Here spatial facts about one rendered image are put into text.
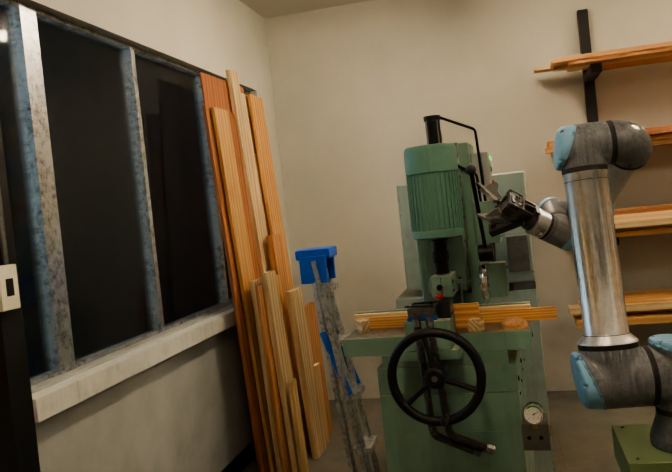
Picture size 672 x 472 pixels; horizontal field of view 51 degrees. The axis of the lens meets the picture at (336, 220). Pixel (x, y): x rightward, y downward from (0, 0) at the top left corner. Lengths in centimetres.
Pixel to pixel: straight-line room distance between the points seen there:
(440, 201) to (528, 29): 268
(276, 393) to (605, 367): 211
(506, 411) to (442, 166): 79
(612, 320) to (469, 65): 312
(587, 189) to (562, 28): 301
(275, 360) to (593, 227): 214
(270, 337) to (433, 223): 156
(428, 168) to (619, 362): 85
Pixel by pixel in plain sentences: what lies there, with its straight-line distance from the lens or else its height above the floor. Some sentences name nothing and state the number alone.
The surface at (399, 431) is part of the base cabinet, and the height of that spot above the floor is 59.
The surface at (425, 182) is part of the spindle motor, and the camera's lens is 233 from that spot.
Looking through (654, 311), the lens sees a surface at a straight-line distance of 447.
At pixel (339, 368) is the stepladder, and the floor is 63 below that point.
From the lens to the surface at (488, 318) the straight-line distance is 242.
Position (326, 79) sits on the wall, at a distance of 496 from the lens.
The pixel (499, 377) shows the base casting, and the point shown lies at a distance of 230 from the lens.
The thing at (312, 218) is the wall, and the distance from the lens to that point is 493.
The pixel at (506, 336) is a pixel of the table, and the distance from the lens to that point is 227.
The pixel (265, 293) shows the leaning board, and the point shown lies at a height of 94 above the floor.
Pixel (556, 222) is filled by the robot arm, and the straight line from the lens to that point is 237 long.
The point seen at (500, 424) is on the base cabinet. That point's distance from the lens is 234.
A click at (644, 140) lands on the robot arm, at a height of 142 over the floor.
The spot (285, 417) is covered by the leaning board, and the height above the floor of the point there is 30.
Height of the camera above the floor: 133
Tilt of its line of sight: 1 degrees down
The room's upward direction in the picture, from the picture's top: 6 degrees counter-clockwise
